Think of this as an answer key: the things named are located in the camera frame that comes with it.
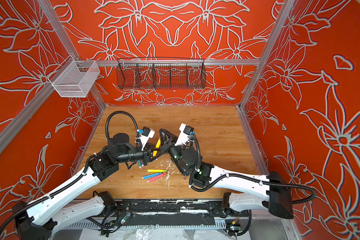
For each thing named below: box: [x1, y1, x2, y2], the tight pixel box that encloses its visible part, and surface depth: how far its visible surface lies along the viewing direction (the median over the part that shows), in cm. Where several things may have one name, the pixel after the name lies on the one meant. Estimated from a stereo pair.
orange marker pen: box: [152, 138, 161, 157], surface depth 62 cm
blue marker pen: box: [142, 172, 163, 180], surface depth 85 cm
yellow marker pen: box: [147, 169, 169, 173], surface depth 87 cm
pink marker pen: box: [147, 172, 167, 183], surface depth 85 cm
